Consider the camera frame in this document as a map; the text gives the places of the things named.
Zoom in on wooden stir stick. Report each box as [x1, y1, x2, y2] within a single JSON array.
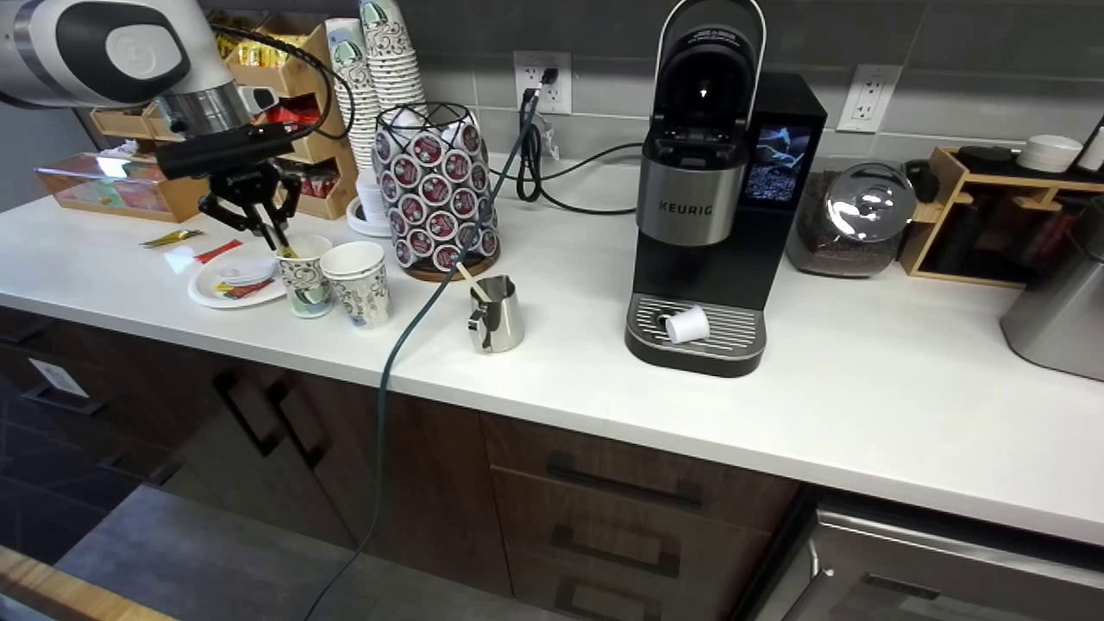
[[452, 258, 490, 309]]

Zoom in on white cabinet label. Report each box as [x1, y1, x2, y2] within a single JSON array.
[[23, 357, 93, 405]]

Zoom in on black power cable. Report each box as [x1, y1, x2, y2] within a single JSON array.
[[511, 67, 649, 223]]

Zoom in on stainless steel dishwasher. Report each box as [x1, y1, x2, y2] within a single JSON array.
[[751, 504, 1104, 621]]

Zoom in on black door handle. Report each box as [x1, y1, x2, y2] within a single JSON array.
[[265, 375, 335, 469], [214, 365, 285, 458]]

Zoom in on white round container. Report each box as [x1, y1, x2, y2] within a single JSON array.
[[1016, 133, 1088, 175]]

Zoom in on tall paper cup stack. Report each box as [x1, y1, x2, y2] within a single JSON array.
[[354, 0, 430, 118]]

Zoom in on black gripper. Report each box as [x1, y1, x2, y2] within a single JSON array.
[[198, 165, 307, 257]]

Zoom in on steel milk pitcher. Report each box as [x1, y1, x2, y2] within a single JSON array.
[[464, 273, 527, 361]]

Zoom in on light wooden board edge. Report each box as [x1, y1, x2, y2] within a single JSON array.
[[0, 543, 175, 621]]

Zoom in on black drawer handle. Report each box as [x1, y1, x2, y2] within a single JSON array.
[[550, 520, 683, 581], [542, 457, 708, 510]]

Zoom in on white plastic lid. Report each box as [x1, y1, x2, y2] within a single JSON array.
[[210, 254, 284, 290]]

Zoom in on dark wood cabinet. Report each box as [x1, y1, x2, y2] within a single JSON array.
[[0, 303, 806, 621]]

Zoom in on wire coffee pod holder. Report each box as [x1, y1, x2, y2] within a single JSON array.
[[372, 102, 509, 286]]

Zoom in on wooden condiment organizer shelf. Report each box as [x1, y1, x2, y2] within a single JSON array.
[[84, 22, 361, 226]]

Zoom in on bright yellow sweetener packets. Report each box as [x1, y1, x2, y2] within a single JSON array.
[[236, 36, 304, 73]]

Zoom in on white wall outlet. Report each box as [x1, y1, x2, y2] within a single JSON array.
[[835, 63, 906, 137], [511, 48, 576, 118]]

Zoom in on yellow red sauce packets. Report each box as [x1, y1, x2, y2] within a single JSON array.
[[216, 275, 276, 303]]

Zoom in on yellow stick packet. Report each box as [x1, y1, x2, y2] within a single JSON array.
[[141, 226, 207, 254]]

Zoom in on black silver coffee maker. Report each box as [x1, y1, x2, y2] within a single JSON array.
[[620, 0, 833, 379]]

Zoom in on short paper cup stack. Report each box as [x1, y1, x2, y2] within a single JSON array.
[[322, 14, 390, 217]]

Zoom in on red packets with white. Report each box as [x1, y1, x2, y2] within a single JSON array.
[[265, 96, 325, 137]]

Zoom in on small red condiment packets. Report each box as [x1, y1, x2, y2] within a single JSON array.
[[290, 165, 345, 201]]

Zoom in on wooden tea bag box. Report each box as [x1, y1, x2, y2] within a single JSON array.
[[36, 151, 216, 226]]

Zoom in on white coffee pod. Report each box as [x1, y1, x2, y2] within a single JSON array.
[[658, 303, 718, 348]]

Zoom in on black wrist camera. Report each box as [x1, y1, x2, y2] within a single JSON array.
[[152, 121, 298, 183]]

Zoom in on white paper plate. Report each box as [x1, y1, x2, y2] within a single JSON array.
[[184, 244, 292, 316]]

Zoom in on wooden countertop rack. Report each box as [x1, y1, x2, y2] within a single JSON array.
[[897, 141, 1104, 286]]

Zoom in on dark green cable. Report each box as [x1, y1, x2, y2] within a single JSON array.
[[300, 82, 544, 621]]

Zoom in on stainless steel appliance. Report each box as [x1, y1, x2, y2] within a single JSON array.
[[998, 211, 1104, 388]]

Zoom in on round silver appliance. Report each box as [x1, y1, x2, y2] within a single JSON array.
[[782, 160, 921, 282]]

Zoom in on red ketchup packet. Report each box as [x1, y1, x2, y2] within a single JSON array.
[[190, 236, 249, 271]]

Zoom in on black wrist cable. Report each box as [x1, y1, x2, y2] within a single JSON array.
[[220, 27, 358, 151]]

